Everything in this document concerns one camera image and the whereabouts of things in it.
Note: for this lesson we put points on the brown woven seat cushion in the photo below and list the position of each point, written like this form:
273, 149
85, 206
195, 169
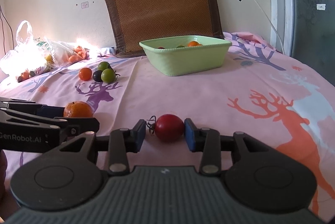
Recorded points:
134, 21

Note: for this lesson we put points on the frosted glass door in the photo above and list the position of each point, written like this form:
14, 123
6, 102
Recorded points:
307, 28

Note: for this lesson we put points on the green tomato back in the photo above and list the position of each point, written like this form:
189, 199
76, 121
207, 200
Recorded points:
103, 66

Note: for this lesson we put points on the orange tomato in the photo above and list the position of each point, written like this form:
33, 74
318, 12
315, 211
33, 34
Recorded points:
85, 74

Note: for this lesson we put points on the pink deer print tablecloth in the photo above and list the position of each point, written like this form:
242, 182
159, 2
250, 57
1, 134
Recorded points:
272, 97

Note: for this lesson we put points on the large red tomato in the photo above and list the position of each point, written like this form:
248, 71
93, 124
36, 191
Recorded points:
167, 128

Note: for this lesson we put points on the white plastic bag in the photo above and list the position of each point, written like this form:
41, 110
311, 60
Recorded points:
31, 55

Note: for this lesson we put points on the dark purple tomato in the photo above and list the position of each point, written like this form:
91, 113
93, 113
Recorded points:
97, 76

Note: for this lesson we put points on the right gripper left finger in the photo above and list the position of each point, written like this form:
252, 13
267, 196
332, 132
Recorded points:
74, 172

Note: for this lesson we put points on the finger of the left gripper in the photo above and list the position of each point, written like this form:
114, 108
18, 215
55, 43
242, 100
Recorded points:
69, 126
32, 107

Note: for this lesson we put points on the green plastic basin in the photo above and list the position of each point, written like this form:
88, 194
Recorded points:
173, 61

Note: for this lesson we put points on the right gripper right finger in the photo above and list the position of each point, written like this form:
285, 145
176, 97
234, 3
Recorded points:
253, 173

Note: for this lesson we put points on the large orange mandarin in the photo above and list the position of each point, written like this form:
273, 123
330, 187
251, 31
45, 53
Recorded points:
193, 43

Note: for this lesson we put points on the clear bag of oranges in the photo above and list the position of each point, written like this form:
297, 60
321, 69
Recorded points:
65, 53

